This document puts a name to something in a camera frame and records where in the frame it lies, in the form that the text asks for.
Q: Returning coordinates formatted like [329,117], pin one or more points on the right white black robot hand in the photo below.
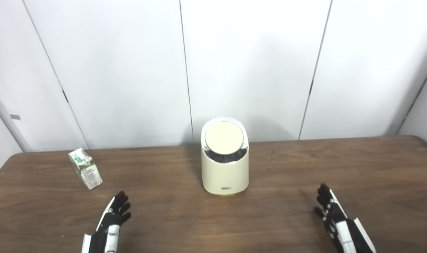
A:
[336,219]

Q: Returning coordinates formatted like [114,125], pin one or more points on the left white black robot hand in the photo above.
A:
[109,221]

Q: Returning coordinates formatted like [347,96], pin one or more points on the green white milk carton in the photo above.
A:
[87,170]

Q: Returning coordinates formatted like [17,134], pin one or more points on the cream-colored bin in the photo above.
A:
[224,175]

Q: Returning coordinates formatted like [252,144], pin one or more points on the cream round bin lid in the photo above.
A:
[224,137]

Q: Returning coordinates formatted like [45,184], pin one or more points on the dark wall panel hinge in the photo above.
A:
[65,96]

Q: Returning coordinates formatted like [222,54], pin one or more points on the small gray wall label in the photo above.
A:
[15,117]

